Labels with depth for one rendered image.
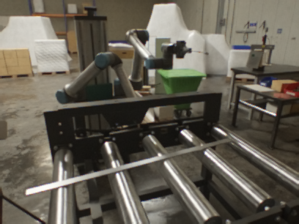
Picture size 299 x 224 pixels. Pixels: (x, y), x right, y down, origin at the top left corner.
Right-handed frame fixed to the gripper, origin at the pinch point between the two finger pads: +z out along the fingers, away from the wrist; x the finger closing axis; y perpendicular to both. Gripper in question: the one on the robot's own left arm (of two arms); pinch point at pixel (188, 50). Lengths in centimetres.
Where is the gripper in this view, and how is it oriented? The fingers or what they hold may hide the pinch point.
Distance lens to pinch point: 160.2
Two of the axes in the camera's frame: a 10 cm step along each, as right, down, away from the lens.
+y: 9.0, -1.5, 4.1
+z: 4.4, 3.1, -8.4
